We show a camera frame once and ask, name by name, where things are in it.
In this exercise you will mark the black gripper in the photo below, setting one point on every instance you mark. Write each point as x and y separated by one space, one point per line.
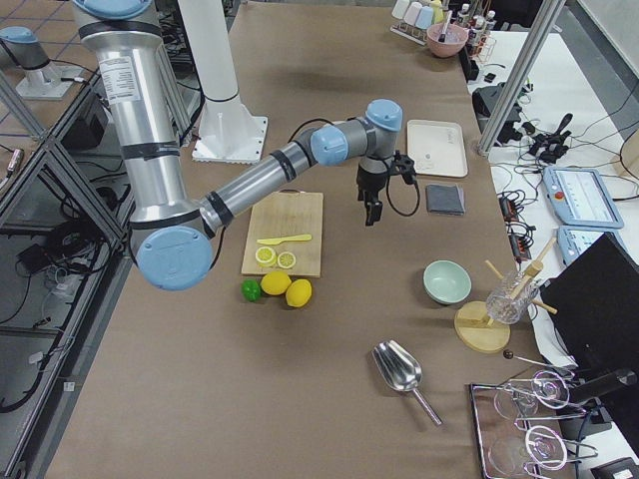
369 182

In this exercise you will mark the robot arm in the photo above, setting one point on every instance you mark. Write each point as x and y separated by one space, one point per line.
181 211

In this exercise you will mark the spare robot base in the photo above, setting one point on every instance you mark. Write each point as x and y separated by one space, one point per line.
21 49

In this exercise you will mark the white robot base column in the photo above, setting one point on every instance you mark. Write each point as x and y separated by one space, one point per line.
227 131

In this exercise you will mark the cream rabbit tray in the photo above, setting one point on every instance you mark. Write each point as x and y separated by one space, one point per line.
436 148

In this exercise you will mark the grey folded cloth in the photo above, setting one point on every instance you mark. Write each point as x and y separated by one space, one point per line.
445 199

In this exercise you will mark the yellow plastic knife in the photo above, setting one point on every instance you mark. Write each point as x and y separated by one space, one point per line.
280 240

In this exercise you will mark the wooden cutting board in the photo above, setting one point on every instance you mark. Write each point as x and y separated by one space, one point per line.
287 214

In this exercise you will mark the mint green bowl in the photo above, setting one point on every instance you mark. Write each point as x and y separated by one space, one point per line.
446 282

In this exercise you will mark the upper lemon slice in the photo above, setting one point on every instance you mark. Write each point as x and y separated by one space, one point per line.
286 260

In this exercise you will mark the yellow lemon far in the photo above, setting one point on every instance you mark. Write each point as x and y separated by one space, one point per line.
299 293

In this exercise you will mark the yellow lemon near lime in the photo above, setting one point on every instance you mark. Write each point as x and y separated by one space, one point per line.
275 282

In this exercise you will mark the green lime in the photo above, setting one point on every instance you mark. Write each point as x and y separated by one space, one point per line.
251 290

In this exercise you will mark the wooden cup stand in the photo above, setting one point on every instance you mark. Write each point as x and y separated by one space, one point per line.
481 333

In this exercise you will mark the clear crystal glass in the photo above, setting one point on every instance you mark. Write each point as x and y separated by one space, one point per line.
511 298

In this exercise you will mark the steel ice scoop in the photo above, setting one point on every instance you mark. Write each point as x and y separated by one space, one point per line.
402 373

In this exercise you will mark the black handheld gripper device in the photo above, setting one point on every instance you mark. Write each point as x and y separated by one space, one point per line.
548 147

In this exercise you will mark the pink bowl with ice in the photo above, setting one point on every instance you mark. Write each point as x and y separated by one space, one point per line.
456 38

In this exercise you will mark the white cup rack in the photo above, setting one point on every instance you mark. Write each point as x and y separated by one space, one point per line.
413 18

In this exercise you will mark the lower teach pendant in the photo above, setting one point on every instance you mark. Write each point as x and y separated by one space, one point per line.
574 240

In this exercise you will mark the teach pendant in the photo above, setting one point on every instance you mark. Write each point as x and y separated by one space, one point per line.
574 240
580 198

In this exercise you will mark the upper teach pendant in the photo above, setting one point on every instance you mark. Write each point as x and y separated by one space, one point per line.
580 198

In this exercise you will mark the black monitor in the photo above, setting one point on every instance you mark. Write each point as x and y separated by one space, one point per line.
596 298

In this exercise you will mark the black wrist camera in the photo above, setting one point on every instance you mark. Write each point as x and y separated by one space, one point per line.
402 165

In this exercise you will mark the copper wire bottle rack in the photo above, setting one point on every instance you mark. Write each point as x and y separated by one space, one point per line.
478 20

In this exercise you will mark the aluminium frame post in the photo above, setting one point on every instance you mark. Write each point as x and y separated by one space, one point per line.
541 27

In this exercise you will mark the black wire glass rack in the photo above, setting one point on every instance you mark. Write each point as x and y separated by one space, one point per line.
517 426

